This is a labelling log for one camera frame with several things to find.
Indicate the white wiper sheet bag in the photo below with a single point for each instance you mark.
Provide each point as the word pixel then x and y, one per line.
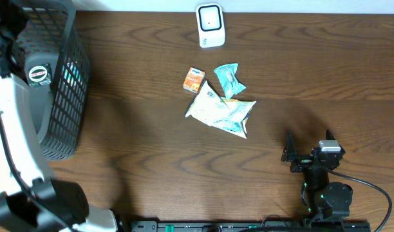
pixel 229 115

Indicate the white barcode scanner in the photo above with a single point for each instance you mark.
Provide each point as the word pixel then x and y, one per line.
pixel 211 26

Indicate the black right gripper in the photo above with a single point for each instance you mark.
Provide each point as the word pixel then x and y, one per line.
pixel 289 151

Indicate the dark grey mesh basket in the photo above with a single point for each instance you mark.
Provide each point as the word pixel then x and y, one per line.
pixel 50 37

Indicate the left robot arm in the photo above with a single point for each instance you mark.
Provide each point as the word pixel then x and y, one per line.
pixel 32 198

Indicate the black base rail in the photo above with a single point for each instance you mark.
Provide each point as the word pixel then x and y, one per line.
pixel 270 225

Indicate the teal snack packet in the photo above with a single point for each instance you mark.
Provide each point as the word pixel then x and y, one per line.
pixel 229 83

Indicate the orange Kleenex tissue pack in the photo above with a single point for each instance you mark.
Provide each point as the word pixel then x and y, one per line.
pixel 193 80

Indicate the green Zam-Buk tin box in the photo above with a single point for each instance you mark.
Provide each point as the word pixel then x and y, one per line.
pixel 40 75

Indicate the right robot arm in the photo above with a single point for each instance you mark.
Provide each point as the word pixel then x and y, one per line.
pixel 327 201

